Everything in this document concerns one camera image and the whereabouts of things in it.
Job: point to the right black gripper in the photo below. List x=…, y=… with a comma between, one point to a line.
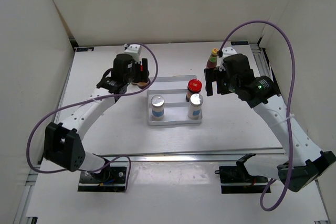
x=212, y=75

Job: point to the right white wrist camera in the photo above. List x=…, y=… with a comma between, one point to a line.
x=228, y=51

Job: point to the tall yellow-cap sauce bottle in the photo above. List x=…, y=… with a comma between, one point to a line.
x=212, y=60

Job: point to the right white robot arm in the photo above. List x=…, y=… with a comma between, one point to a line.
x=304, y=160

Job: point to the red-lid sauce jar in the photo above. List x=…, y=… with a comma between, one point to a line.
x=194, y=86
x=143, y=83

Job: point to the right black corner label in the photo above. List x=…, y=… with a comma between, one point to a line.
x=239, y=43

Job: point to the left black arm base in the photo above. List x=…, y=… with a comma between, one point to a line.
x=113, y=181

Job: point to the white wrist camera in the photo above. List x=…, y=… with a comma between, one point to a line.
x=228, y=51
x=133, y=50

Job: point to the white divided organizer tray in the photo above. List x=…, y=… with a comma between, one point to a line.
x=173, y=90

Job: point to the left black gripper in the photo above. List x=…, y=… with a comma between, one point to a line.
x=141, y=75

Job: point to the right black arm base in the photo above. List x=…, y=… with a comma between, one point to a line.
x=232, y=183

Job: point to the black corner label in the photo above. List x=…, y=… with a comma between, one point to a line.
x=85, y=49
x=239, y=43

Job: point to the silver-lid white shaker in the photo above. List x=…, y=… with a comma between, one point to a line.
x=195, y=106
x=157, y=107

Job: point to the aluminium front rail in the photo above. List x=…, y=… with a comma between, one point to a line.
x=158, y=158

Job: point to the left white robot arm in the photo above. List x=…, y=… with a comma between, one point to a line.
x=63, y=141

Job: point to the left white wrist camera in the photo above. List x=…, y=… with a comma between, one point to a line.
x=133, y=50

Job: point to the left black corner label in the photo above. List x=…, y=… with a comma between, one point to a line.
x=85, y=49

